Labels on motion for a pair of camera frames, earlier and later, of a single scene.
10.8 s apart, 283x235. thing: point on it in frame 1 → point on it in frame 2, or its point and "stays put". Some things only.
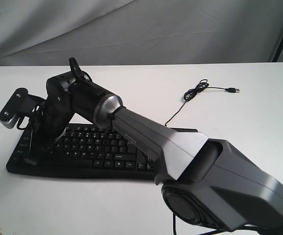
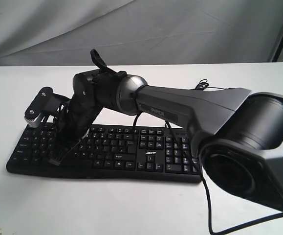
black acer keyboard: (82, 151) stays put
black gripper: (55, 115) → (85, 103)
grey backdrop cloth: (44, 33) stays put
